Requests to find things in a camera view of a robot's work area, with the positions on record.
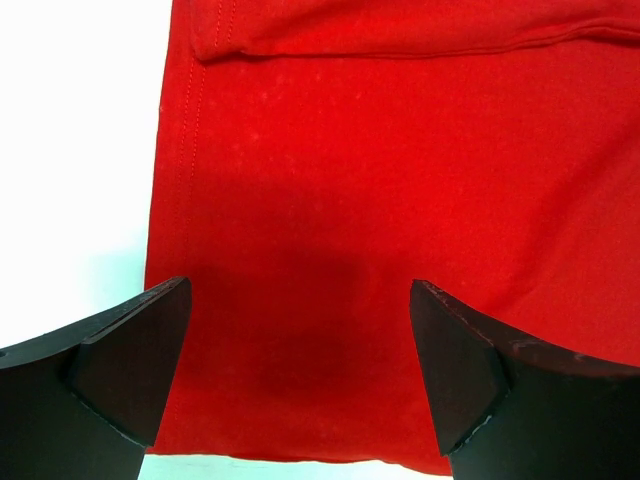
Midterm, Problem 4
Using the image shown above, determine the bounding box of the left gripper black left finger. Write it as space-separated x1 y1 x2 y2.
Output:
1 277 192 480

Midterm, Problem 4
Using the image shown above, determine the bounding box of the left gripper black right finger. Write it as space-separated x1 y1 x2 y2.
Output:
410 280 639 480

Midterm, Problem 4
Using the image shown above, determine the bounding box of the red t-shirt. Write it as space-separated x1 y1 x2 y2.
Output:
145 1 639 474

